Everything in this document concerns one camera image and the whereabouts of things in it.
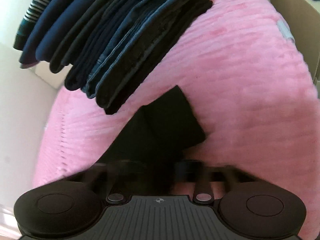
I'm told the stack of folded clothes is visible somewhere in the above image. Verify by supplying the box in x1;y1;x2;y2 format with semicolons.
13;0;213;115

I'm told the black garment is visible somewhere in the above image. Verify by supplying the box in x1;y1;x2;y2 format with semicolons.
98;86;206;196

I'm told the pink fleece bed blanket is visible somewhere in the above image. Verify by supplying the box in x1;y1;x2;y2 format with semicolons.
33;0;319;239

